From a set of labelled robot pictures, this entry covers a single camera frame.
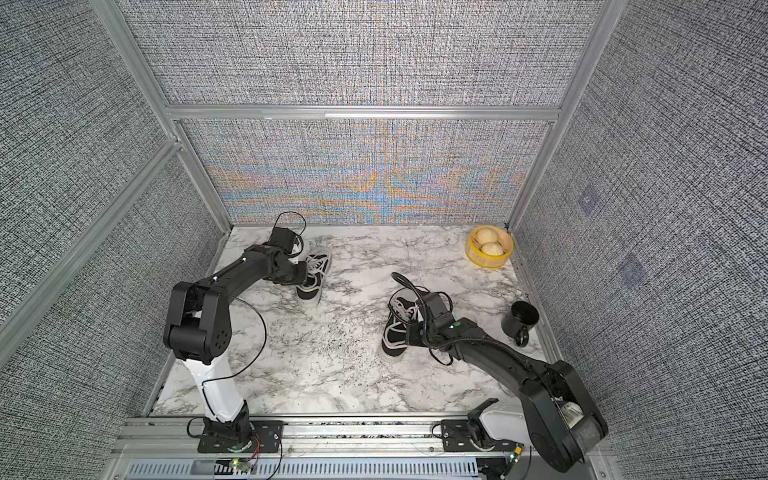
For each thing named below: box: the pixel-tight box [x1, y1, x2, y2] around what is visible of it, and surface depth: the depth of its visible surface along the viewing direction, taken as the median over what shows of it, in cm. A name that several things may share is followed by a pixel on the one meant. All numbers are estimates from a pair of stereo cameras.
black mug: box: [501, 301, 539, 348], surface depth 89 cm
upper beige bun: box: [476, 228, 498, 244], surface depth 112 cm
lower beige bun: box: [480, 242, 504, 256], surface depth 108 cm
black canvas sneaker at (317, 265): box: [296, 249, 332, 305], surface depth 97 cm
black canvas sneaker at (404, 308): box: [382, 290, 423, 357], surface depth 87 cm
